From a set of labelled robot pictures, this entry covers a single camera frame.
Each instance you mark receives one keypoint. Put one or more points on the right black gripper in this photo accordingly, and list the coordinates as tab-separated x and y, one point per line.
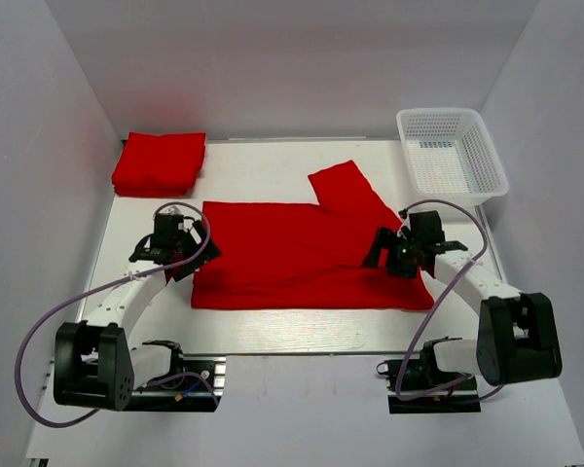
388	238

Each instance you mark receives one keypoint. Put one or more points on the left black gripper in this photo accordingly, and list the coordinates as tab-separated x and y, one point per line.
204	252

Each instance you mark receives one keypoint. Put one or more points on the red t shirt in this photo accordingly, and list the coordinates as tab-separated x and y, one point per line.
303	255

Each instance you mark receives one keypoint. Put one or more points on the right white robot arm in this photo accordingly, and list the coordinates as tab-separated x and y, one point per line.
517	339

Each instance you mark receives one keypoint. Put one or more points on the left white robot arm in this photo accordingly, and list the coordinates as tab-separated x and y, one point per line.
95	367

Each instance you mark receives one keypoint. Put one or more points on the folded red shirt stack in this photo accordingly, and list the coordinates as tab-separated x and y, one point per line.
159	166

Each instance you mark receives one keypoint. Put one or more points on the white plastic mesh basket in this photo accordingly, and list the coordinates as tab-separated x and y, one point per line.
450	155

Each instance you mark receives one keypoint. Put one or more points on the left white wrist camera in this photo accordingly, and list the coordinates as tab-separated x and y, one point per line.
170	210

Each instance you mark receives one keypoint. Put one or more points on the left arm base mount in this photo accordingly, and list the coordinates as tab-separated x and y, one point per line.
190	384

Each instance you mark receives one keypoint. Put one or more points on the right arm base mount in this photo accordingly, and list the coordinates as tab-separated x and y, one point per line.
418	382

